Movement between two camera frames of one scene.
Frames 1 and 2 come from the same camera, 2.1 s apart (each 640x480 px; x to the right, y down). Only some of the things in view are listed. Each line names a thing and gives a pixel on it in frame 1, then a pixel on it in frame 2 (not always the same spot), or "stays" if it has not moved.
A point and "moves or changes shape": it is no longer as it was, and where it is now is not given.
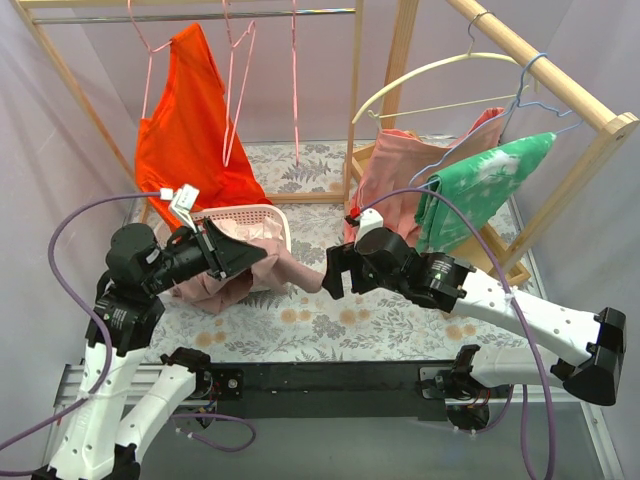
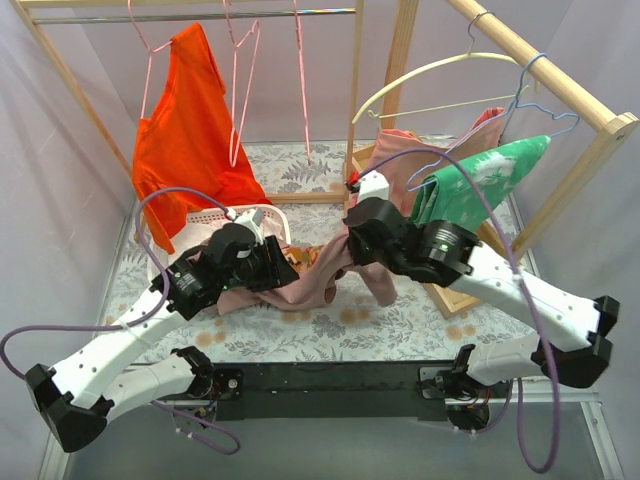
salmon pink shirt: [398, 167] stays
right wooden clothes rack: [609, 128] stays
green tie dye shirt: [477, 186] stays
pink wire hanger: [252, 27] moves or changes shape
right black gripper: [347, 270] -> [357, 242]
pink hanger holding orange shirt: [149, 57] stays
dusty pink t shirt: [274, 272] moves or changes shape
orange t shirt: [187, 139] stays
